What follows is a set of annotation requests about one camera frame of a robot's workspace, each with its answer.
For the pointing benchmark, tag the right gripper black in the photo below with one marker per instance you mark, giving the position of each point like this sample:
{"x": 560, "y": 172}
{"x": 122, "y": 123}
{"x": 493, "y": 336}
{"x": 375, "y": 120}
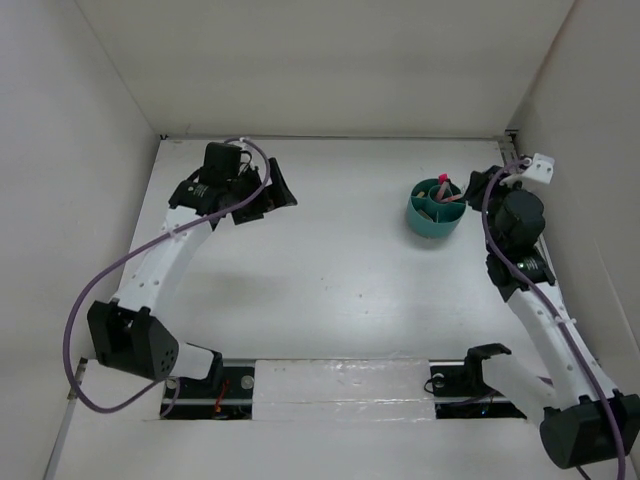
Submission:
{"x": 479, "y": 182}

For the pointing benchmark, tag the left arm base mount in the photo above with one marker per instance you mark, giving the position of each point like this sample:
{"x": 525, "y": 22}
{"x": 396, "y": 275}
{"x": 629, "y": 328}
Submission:
{"x": 230, "y": 400}

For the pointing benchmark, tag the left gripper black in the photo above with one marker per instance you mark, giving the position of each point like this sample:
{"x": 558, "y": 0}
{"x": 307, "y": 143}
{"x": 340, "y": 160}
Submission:
{"x": 276, "y": 196}

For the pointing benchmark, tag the pink red pen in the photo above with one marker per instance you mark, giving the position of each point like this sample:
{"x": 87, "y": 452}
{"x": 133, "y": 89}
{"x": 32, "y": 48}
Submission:
{"x": 453, "y": 198}

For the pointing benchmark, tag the pink cap black highlighter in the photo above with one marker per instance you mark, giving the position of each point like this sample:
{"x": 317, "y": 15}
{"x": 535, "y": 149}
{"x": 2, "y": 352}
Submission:
{"x": 443, "y": 178}

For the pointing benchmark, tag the aluminium rail right side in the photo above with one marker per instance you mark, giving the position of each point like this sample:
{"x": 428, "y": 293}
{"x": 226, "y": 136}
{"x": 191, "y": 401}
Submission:
{"x": 548, "y": 292}

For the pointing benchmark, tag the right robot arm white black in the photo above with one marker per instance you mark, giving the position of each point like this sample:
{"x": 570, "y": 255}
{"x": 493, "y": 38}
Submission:
{"x": 581, "y": 415}

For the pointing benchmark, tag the purple pastel pen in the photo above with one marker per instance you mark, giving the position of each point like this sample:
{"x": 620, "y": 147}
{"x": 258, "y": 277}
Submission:
{"x": 441, "y": 192}

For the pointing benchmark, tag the teal round compartment organizer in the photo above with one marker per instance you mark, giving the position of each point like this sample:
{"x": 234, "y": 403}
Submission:
{"x": 445, "y": 217}

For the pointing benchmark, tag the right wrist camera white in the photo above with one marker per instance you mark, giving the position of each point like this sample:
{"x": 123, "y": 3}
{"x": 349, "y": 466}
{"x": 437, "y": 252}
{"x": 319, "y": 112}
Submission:
{"x": 537, "y": 169}

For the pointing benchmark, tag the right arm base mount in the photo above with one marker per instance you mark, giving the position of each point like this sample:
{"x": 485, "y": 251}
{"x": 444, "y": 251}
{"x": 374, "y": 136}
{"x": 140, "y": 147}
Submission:
{"x": 459, "y": 391}

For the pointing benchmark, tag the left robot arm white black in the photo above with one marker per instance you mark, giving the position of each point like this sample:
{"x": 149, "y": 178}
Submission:
{"x": 135, "y": 332}

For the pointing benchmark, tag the blue cap black highlighter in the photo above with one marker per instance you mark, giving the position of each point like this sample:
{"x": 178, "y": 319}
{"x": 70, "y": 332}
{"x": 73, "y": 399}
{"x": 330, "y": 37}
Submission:
{"x": 452, "y": 189}

